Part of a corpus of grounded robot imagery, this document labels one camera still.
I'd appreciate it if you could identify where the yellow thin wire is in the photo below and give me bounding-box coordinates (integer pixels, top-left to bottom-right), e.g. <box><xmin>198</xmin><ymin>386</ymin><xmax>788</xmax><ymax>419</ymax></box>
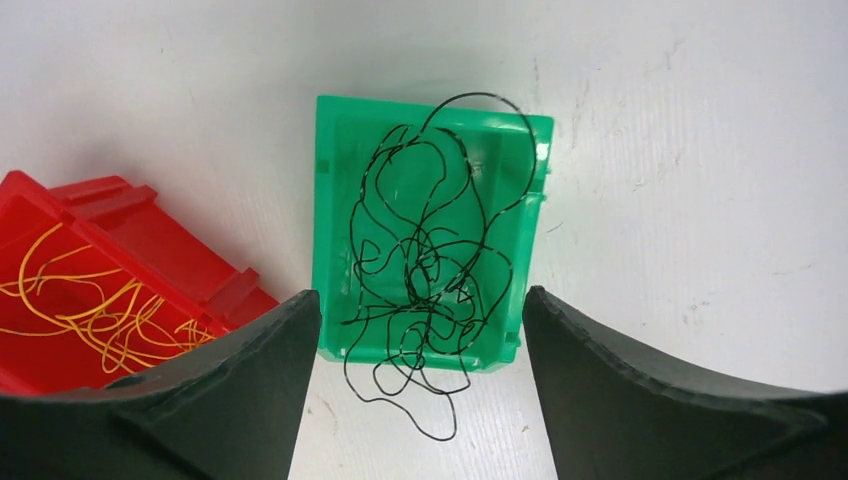
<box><xmin>0</xmin><ymin>221</ymin><xmax>219</xmax><ymax>376</ymax></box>

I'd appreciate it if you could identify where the red two-compartment plastic bin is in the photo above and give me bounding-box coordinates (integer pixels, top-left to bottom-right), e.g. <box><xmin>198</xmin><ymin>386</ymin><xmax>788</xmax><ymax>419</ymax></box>
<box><xmin>1</xmin><ymin>170</ymin><xmax>276</xmax><ymax>395</ymax></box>

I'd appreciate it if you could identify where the green plastic bin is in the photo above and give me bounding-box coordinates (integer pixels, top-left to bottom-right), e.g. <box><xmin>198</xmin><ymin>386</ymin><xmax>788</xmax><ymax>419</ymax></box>
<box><xmin>312</xmin><ymin>92</ymin><xmax>555</xmax><ymax>372</ymax></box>

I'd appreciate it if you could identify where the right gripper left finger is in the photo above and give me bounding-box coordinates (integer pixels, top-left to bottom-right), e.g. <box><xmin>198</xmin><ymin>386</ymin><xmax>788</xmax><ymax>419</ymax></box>
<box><xmin>1</xmin><ymin>290</ymin><xmax>322</xmax><ymax>479</ymax></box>

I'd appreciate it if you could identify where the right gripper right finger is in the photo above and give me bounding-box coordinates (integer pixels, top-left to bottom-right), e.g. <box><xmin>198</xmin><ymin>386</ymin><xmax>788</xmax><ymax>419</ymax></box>
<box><xmin>523</xmin><ymin>286</ymin><xmax>847</xmax><ymax>479</ymax></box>

